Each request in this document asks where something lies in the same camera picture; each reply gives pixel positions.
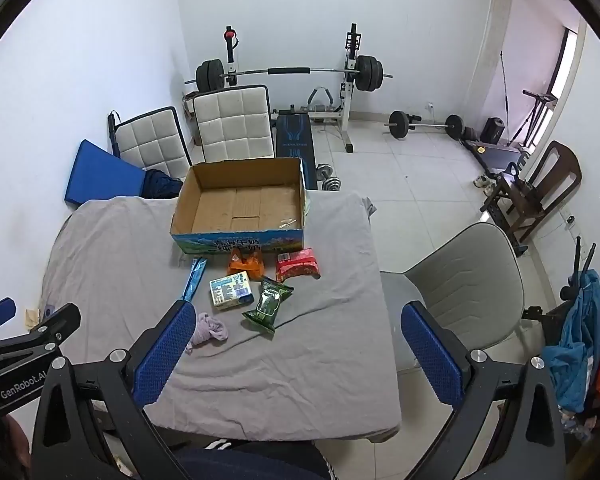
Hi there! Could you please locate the lilac cloth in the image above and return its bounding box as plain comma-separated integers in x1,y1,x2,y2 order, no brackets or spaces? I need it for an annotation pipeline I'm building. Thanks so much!
185,312,228,354

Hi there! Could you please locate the white blue tissue pack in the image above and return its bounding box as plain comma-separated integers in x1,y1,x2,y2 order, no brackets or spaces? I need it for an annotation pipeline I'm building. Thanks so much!
209,271,254,310

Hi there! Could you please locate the blue long snack bar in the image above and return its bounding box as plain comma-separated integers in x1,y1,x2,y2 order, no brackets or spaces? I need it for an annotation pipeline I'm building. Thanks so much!
181,258,208,302

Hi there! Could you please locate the green snack packet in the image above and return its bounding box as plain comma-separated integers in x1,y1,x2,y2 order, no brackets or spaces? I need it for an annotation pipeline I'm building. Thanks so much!
242,276,294,334

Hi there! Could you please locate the orange snack packet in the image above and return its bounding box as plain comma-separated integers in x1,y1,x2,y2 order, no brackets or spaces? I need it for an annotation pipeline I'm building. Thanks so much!
226,248,265,281

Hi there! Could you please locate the red snack packet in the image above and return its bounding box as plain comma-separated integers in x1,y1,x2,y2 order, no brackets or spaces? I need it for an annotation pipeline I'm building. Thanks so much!
276,248,321,283

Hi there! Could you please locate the grey plastic chair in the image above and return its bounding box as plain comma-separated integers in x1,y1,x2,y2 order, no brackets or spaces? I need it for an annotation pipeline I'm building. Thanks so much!
380,222,524,374

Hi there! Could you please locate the blue garment pile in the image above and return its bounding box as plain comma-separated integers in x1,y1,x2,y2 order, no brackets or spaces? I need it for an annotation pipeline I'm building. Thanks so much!
541,270,600,413

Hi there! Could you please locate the grey table cloth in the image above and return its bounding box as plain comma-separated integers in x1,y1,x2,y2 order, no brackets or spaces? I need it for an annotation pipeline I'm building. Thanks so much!
41,191,401,441

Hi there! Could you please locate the blue foam mat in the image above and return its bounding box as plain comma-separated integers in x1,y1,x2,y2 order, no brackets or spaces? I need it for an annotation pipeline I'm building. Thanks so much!
65,140,145,206

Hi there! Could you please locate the dark blue cloth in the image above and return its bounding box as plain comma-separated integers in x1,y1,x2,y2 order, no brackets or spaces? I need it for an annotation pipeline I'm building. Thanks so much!
140,169,183,200

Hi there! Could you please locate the open cardboard box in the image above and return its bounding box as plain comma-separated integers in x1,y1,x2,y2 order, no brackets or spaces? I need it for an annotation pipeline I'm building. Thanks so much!
170,158,306,256

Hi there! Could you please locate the white quilted chair left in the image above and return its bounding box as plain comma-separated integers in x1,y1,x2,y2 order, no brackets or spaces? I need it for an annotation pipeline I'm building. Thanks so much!
108,106,192,179

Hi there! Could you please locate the white quilted chair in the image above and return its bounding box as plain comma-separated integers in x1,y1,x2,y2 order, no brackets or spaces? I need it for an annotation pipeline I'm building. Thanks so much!
108,106,192,179
192,84,275,162

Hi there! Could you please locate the dark wooden chair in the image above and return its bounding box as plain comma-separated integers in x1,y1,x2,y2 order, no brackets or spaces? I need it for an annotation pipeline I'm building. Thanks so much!
480,140,582,257

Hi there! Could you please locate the chrome dumbbell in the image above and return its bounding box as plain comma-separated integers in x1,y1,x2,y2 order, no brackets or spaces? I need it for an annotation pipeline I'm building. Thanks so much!
315,164,341,192

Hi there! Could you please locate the floor barbell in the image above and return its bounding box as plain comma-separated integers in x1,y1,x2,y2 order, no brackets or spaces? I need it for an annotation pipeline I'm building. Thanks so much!
385,110,465,140

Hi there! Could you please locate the white quilted chair right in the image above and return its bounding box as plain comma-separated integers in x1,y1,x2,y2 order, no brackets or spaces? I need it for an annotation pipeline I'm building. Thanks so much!
192,84,275,162

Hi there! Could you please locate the black blue weight bench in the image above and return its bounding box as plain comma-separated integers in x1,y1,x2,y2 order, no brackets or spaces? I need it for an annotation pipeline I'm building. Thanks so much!
275,113,317,190

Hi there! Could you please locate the barbell on rack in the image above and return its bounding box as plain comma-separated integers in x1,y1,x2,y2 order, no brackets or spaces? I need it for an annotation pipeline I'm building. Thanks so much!
185,55,393,92

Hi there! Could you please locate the white barbell rack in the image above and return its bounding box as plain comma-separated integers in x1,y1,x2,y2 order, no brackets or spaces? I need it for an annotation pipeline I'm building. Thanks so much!
223,23,362,153

